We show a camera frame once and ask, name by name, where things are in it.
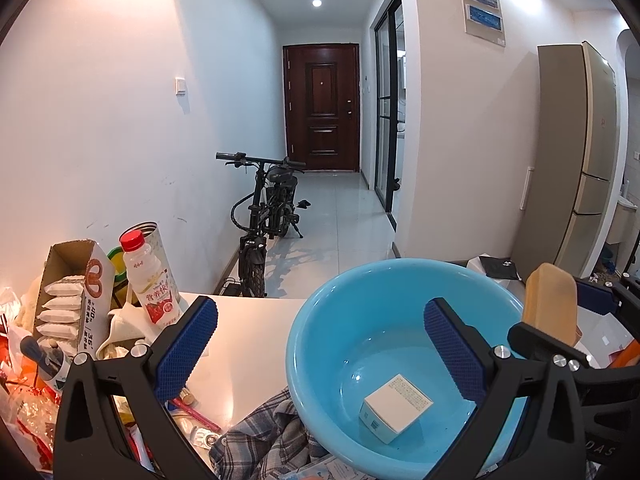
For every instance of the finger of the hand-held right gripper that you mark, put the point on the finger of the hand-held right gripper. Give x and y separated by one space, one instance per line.
545 347
627 297

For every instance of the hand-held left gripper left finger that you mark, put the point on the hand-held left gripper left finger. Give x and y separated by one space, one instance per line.
185 350

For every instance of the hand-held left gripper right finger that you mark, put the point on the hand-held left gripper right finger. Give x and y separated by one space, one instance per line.
457 350

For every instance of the tan cardboard box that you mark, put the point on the tan cardboard box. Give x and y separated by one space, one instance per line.
550 300

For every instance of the blue plastic basin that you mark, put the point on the blue plastic basin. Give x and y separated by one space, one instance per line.
350 320

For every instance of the dark blue box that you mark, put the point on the dark blue box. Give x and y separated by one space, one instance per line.
595 300

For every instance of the white paper sheet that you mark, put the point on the white paper sheet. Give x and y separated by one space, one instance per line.
605 330

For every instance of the orange packet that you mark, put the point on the orange packet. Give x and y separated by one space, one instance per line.
625 352

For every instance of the red pen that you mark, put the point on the red pen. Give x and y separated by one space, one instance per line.
195 412

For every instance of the red cap milk bottle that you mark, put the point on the red cap milk bottle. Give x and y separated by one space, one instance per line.
155 290

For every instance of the cream cloth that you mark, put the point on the cream cloth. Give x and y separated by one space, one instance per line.
122 325

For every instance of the small white box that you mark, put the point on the small white box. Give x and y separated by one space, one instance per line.
395 405

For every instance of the silver blister pack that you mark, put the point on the silver blister pack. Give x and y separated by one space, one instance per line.
204 436

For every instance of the black paper bag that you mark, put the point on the black paper bag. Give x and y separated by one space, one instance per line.
500 267

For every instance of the cylindrical tin can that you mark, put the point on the cylindrical tin can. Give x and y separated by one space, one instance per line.
161 245

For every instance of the open cardboard snack box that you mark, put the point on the open cardboard snack box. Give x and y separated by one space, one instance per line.
95 280

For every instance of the grey plaid cloth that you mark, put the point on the grey plaid cloth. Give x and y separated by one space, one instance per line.
265 435

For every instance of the row of white snack packets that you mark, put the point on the row of white snack packets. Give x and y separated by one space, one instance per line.
60 310

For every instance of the green and white bottle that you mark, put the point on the green and white bottle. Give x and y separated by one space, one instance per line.
47 360

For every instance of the beige refrigerator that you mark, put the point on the beige refrigerator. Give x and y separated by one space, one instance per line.
565 160

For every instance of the black electric bicycle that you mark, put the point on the black electric bicycle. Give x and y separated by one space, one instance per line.
260 210

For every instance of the red plastic bag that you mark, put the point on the red plastic bag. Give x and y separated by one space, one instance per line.
25 410

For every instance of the black shoe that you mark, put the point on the black shoe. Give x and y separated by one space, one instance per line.
303 203

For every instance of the black framed glass door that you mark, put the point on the black framed glass door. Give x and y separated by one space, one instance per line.
390 110

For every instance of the brown wooden door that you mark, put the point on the brown wooden door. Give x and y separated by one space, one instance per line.
322 105

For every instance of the white wall strip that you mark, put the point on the white wall strip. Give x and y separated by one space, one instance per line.
524 187

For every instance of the white light switch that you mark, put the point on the white light switch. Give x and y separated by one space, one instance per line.
180 85

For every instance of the wall electrical panel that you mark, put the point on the wall electrical panel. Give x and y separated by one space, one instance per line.
482 7

